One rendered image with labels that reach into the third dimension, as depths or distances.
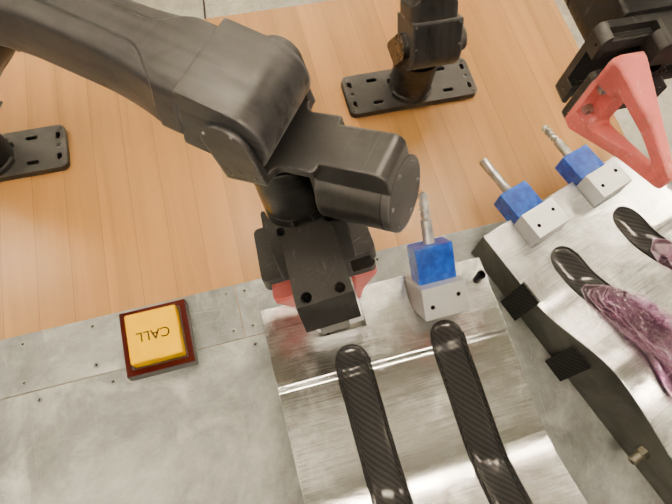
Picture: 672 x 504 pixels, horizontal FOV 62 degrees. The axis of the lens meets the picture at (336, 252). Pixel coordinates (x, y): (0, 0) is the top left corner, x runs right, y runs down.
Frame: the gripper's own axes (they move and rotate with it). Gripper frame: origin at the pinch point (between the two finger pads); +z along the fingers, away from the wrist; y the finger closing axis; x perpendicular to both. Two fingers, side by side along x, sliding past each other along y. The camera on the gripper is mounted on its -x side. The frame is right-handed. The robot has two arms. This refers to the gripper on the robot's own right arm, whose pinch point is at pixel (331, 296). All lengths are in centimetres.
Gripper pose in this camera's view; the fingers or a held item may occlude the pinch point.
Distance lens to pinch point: 56.6
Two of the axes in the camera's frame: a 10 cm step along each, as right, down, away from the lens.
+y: 9.6, -2.9, 0.0
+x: -2.2, -7.3, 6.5
